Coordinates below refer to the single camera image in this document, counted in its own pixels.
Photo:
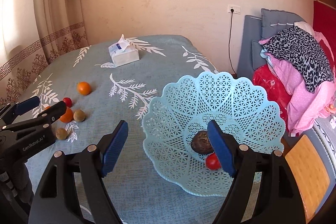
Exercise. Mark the orange wooden chair seat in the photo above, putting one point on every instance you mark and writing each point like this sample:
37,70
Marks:
310,175

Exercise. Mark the red cherry tomato on bed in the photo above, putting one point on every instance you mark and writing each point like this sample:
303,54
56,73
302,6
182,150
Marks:
67,101

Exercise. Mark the small oval orange far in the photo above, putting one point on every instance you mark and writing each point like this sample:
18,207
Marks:
84,88

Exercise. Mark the red headboard panel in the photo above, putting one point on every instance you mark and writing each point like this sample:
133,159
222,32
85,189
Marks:
324,21

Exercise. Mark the round orange mandarin middle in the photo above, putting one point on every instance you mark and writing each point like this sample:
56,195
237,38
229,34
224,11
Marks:
67,116

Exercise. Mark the brown kiwi on bed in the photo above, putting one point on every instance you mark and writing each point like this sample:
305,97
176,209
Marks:
79,115

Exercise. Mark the dark avocado in basket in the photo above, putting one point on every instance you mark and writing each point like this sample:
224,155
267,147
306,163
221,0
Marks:
201,144

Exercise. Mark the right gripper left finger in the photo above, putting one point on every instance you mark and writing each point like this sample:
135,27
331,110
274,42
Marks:
56,199

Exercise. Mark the brown kiwi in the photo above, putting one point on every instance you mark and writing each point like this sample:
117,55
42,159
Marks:
79,115
61,134

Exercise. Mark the grey blue cushion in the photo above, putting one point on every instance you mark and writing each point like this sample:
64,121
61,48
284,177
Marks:
260,28

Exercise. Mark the red quilt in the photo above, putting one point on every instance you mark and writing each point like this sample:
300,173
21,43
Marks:
274,88

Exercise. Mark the teal leaf-pattern bedspread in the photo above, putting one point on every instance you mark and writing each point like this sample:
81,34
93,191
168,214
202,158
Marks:
138,193

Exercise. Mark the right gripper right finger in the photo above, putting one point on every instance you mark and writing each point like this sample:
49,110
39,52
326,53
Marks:
278,200

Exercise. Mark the pink dotted blanket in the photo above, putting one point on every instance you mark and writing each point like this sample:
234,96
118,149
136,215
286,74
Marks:
304,107

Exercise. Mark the white tissue pack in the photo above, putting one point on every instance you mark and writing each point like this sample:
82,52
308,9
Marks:
122,52

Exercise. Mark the beige patterned curtain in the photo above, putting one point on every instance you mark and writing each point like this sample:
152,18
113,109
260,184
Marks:
33,34

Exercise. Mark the white wall socket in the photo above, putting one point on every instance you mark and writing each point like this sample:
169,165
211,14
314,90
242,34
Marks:
234,9

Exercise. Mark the leopard print cloth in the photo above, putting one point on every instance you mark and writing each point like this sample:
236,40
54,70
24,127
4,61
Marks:
302,50

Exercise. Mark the red tomato in basket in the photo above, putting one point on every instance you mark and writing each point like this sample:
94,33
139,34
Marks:
212,162

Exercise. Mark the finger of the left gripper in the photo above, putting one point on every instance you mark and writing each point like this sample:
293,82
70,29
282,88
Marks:
53,113
11,111

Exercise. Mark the light blue plastic basket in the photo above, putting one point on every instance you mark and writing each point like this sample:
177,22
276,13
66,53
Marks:
185,108

